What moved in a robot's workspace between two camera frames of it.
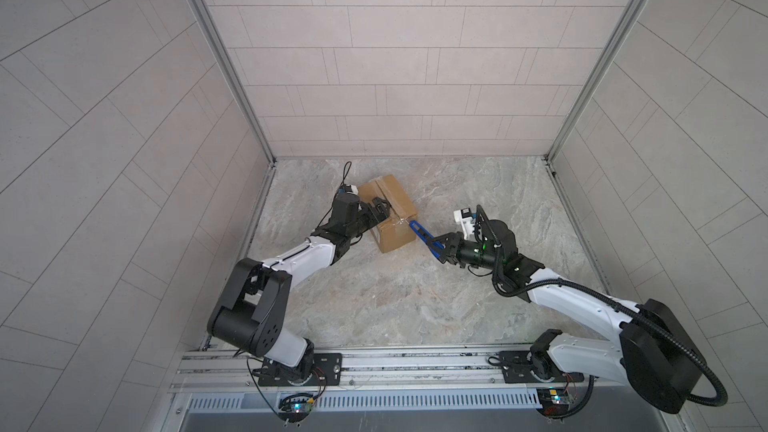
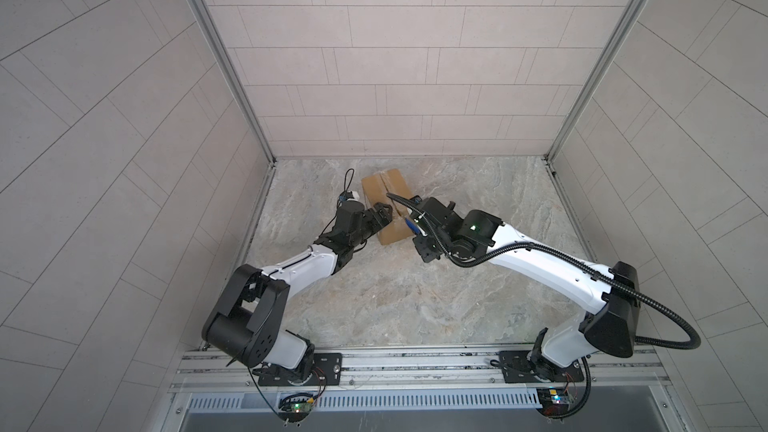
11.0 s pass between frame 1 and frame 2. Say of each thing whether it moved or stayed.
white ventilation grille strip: stayed
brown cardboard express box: moved
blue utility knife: moved
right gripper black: moved
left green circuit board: stayed
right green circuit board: stayed
